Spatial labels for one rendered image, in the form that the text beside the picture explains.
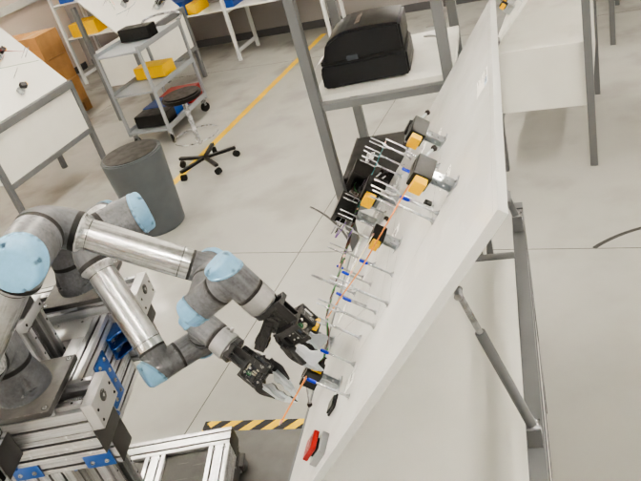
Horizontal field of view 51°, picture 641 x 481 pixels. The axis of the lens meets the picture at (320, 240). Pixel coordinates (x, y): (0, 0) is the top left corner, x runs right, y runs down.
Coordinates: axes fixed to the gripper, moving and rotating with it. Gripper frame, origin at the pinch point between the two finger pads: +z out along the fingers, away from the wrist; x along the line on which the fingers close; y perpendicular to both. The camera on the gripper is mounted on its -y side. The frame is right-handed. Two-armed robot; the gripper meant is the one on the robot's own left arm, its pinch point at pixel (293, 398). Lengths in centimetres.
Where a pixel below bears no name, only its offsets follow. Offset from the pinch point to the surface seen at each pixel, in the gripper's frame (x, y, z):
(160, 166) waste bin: 35, -279, -206
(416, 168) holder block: 54, 44, -3
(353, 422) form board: 7.8, 36.0, 15.9
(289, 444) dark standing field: -32, -136, -3
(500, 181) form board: 54, 67, 12
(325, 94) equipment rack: 81, -43, -58
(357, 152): 80, -83, -47
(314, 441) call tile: -1.8, 22.0, 11.5
